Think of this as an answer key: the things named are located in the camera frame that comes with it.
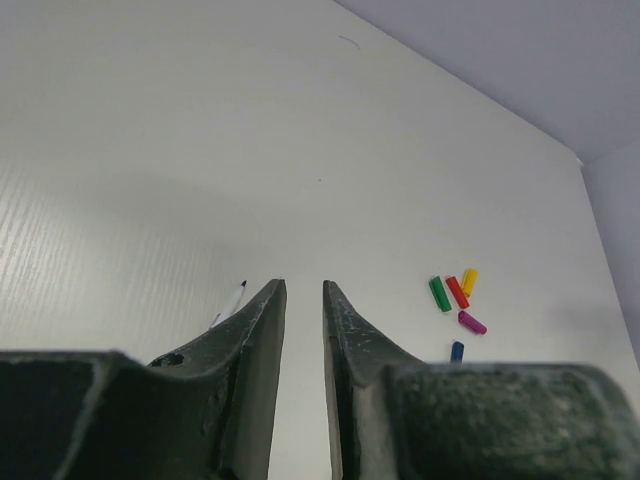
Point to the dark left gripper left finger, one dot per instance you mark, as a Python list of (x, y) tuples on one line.
[(204, 410)]

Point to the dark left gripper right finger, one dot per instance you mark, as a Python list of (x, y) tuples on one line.
[(393, 416)]

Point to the blue pen cap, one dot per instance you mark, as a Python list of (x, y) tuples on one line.
[(457, 352)]

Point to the white pen blue tip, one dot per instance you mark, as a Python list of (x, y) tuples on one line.
[(231, 306)]

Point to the purple pen cap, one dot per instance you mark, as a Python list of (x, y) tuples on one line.
[(471, 323)]

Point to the green pen cap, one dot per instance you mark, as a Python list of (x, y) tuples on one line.
[(439, 293)]

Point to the red pen cap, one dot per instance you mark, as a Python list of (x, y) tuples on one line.
[(457, 292)]

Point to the yellow pen cap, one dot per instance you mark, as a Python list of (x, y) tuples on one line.
[(468, 281)]

